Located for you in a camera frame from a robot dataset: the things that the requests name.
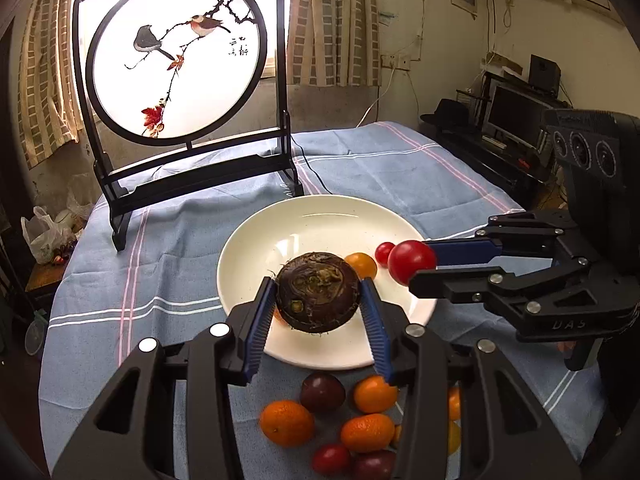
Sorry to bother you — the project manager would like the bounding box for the bird painting screen stand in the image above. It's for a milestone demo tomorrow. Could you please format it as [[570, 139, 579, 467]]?
[[72, 0, 303, 250]]

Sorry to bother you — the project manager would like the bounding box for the checkered curtain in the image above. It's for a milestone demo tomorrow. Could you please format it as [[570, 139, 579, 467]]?
[[17, 0, 84, 169], [286, 0, 381, 88]]

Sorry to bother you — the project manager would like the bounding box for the large orange mandarin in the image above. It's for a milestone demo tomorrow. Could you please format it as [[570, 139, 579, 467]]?
[[259, 400, 316, 448]]

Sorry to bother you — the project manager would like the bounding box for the computer monitor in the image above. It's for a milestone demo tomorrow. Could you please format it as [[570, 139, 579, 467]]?
[[483, 79, 551, 152]]

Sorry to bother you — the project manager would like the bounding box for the person right hand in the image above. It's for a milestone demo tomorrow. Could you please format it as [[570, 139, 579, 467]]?
[[556, 341, 576, 352]]

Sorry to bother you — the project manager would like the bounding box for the left checkered curtain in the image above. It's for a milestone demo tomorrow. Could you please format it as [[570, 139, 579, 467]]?
[[17, 0, 84, 169]]

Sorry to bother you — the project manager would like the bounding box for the brown water chestnut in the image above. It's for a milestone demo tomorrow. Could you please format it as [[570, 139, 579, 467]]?
[[276, 252, 360, 334]]

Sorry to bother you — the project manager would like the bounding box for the dark purple plum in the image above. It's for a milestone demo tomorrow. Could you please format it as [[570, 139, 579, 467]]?
[[299, 372, 346, 417]]

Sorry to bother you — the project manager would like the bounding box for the black hat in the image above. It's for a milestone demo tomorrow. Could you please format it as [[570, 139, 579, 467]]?
[[420, 99, 470, 132]]

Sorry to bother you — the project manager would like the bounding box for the white plastic bag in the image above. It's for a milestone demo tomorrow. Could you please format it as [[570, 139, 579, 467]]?
[[21, 206, 75, 264]]

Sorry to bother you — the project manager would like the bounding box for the right checkered curtain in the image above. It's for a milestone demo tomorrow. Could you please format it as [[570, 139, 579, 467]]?
[[286, 0, 381, 88]]

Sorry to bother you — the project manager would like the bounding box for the small orange kumquat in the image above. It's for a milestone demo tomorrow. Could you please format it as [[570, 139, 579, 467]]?
[[352, 375, 399, 414]]

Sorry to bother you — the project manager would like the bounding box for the red cherry tomato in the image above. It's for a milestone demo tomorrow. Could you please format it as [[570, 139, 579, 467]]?
[[374, 242, 395, 268], [387, 240, 437, 286]]

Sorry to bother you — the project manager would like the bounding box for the white ceramic plate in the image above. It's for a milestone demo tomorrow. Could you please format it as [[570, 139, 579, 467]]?
[[217, 195, 422, 370]]

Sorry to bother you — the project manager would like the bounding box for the black power cable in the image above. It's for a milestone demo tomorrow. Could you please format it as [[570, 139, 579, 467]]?
[[290, 134, 334, 196]]

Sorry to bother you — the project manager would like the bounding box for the orange cherry tomato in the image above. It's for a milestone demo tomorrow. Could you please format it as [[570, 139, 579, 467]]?
[[344, 252, 378, 280]]

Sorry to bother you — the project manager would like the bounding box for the blue striped tablecloth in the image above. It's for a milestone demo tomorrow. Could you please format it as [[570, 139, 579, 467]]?
[[39, 122, 604, 465]]

